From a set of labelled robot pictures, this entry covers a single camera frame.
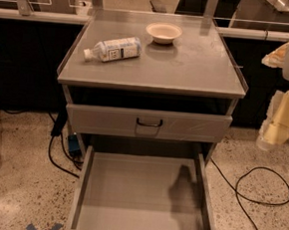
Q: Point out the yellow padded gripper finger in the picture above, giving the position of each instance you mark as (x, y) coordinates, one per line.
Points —
(276, 58)
(275, 129)

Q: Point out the clear plastic bottle blue label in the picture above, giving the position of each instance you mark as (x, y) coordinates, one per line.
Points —
(112, 50)

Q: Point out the grey metal drawer cabinet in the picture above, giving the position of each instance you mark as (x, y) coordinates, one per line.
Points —
(193, 74)

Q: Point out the open grey middle drawer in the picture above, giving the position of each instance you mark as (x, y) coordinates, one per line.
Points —
(136, 192)

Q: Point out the closed grey top drawer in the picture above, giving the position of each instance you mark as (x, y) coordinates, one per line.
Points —
(122, 122)

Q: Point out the white paper bowl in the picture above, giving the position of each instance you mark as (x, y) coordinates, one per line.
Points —
(163, 33)

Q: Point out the blue power adapter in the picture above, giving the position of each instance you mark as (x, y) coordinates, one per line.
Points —
(73, 145)

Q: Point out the blue tape cross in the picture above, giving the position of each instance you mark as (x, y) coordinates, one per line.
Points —
(56, 226)

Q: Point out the black drawer handle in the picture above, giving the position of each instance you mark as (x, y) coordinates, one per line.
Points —
(149, 124)

